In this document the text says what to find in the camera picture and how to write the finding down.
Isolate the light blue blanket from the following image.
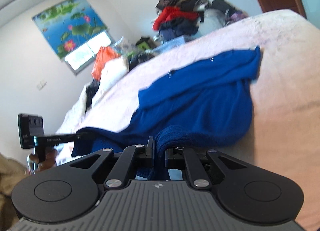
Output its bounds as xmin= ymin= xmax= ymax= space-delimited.
xmin=150 ymin=36 xmax=193 ymax=55

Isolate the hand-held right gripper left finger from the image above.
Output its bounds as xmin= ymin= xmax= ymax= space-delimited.
xmin=69 ymin=136 xmax=155 ymax=190

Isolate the clear plastic bag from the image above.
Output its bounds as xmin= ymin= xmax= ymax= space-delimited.
xmin=197 ymin=8 xmax=228 ymax=37

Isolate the person's left forearm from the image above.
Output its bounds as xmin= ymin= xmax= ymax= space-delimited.
xmin=0 ymin=153 xmax=29 ymax=231

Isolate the lotus print roller blind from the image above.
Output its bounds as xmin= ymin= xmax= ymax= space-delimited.
xmin=32 ymin=0 xmax=110 ymax=60

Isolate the leopard print cloth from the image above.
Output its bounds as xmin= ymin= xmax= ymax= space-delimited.
xmin=129 ymin=49 xmax=157 ymax=71

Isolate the black and green bag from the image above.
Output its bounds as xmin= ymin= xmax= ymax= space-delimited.
xmin=135 ymin=36 xmax=158 ymax=51

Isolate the navy quilted garment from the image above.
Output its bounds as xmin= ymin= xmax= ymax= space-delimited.
xmin=160 ymin=28 xmax=185 ymax=41

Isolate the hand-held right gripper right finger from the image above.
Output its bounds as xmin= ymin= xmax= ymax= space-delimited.
xmin=164 ymin=146 xmax=251 ymax=190

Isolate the blue beaded sweater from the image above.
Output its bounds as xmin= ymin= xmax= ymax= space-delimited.
xmin=71 ymin=46 xmax=262 ymax=181

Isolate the dark patterned cloth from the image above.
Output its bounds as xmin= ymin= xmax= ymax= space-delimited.
xmin=85 ymin=81 xmax=100 ymax=114

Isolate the pink blanket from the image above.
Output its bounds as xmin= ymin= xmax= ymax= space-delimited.
xmin=55 ymin=9 xmax=320 ymax=231

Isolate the purple bag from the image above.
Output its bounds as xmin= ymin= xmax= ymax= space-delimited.
xmin=229 ymin=12 xmax=248 ymax=23

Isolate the orange plastic bag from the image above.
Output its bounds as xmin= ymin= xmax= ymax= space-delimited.
xmin=91 ymin=46 xmax=122 ymax=80

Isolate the window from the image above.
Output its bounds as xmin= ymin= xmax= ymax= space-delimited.
xmin=64 ymin=31 xmax=115 ymax=77

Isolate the floral pillow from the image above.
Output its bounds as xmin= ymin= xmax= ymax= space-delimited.
xmin=114 ymin=36 xmax=137 ymax=55

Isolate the black and white garment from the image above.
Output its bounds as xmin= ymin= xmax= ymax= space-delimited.
xmin=185 ymin=0 xmax=210 ymax=12

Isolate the black padded jacket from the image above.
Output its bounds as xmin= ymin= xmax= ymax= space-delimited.
xmin=160 ymin=18 xmax=200 ymax=36

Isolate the person's left hand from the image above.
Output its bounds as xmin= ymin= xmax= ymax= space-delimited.
xmin=27 ymin=149 xmax=58 ymax=174

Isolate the red garment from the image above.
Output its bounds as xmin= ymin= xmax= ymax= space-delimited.
xmin=152 ymin=6 xmax=199 ymax=31

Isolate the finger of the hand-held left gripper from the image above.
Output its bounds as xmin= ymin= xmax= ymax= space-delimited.
xmin=75 ymin=131 xmax=94 ymax=142

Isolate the white quilted pillow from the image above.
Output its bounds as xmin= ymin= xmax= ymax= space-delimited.
xmin=75 ymin=57 xmax=130 ymax=121

